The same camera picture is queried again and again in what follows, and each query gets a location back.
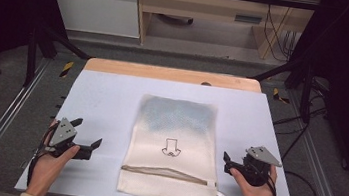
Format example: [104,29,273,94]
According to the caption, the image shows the wooden table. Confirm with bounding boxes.
[83,56,265,94]

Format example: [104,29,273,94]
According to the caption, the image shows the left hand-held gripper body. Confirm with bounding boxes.
[41,115,97,162]

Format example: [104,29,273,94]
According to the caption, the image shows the black hanging cables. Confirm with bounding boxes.
[259,0,302,64]

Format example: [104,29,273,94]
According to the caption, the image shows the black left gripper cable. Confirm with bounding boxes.
[25,120,59,192]

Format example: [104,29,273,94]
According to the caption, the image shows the white cabinet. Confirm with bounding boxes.
[37,0,145,39]

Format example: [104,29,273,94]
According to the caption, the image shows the person's left hand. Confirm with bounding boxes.
[24,115,84,196]

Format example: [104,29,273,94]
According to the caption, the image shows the cream mesh laundry bag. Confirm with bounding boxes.
[115,91,239,196]

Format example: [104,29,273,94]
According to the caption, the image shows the black metal stand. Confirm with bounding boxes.
[22,21,95,95]
[246,50,319,125]

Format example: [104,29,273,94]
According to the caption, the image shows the light wooden desk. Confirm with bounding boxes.
[128,0,324,67]

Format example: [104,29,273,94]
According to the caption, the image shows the white table mat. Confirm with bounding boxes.
[14,62,312,196]

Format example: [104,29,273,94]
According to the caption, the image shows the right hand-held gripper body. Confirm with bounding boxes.
[230,143,285,189]

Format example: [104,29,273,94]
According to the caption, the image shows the black floor cable loop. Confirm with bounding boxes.
[280,170,321,196]

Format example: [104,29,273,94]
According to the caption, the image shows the yellow black tape marker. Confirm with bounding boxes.
[271,87,292,105]
[58,60,75,79]

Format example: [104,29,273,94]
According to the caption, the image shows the dark object under desk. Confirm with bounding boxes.
[156,12,194,27]

